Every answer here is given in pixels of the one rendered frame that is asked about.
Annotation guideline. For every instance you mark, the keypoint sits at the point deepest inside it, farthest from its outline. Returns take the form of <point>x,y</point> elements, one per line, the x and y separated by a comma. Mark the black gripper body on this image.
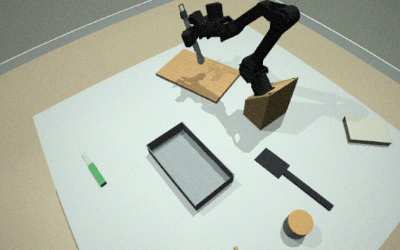
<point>189,36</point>

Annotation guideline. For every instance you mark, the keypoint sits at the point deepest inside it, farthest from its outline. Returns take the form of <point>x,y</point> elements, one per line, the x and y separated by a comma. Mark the dark grey spatula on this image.
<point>276,166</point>

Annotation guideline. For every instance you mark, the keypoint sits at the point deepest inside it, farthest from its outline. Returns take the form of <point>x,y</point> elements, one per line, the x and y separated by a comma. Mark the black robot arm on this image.
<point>252,70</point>

